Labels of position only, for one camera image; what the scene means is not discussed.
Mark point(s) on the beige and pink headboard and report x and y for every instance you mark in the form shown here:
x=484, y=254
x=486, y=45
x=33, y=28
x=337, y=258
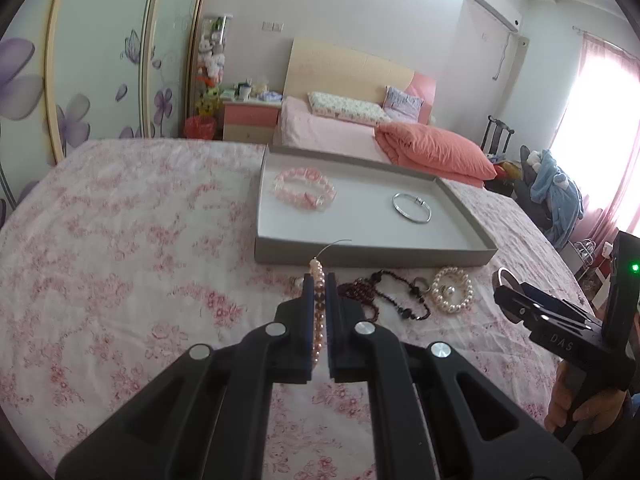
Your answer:
x=340, y=67

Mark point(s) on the grey shallow tray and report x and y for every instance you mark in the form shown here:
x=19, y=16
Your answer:
x=360, y=222

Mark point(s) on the pink floral tablecloth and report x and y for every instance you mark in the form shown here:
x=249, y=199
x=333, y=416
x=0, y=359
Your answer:
x=125, y=260

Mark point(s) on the pink and white nightstand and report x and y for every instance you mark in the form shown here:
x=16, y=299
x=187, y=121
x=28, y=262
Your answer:
x=247, y=117

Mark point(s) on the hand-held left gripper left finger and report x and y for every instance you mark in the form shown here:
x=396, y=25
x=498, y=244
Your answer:
x=309, y=322

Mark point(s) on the silver clasp bangle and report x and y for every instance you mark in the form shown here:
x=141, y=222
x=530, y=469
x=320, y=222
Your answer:
x=394, y=206

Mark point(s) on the white wall socket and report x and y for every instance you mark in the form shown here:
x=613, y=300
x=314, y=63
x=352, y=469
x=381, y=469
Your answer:
x=273, y=25

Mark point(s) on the purple pillow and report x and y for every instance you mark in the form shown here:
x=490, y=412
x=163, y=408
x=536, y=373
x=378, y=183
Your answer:
x=402, y=102

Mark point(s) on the blue garment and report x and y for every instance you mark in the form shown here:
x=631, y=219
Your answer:
x=552, y=185

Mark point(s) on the open silver bangle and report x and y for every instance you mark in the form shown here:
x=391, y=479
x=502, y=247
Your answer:
x=421, y=284

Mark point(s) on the black office chair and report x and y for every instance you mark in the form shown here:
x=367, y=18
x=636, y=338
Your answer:
x=525, y=195

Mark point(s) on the pink curtain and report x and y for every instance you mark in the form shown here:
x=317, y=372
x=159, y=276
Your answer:
x=607, y=110

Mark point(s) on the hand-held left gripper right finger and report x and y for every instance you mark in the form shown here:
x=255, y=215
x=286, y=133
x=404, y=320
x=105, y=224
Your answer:
x=333, y=330

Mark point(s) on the wardrobe with purple flowers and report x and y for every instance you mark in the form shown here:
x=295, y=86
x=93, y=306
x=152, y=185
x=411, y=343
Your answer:
x=95, y=50

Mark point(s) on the person's right hand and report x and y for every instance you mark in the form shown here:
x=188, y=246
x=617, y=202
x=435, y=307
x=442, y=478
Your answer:
x=565, y=400

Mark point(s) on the floral pillow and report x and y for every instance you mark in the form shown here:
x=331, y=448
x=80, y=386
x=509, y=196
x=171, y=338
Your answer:
x=345, y=106

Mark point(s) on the red trash bin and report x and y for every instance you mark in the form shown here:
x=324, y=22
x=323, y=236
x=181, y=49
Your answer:
x=199, y=127

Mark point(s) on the dark wooden chair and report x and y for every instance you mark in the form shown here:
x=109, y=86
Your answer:
x=495, y=135

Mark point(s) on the plush toy display tube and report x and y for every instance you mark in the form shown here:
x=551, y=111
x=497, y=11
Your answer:
x=212, y=60

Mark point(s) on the white air conditioner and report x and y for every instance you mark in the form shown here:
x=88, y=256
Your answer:
x=495, y=5

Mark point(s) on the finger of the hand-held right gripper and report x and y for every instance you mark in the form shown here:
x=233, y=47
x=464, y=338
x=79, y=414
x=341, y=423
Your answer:
x=540, y=305

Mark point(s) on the folded orange quilt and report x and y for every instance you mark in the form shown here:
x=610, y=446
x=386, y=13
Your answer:
x=435, y=147

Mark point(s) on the pink bed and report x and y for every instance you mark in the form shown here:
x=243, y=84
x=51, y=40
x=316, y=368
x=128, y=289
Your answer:
x=320, y=127

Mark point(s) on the pink pearl strand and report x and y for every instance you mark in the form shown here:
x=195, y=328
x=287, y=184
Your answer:
x=320, y=310

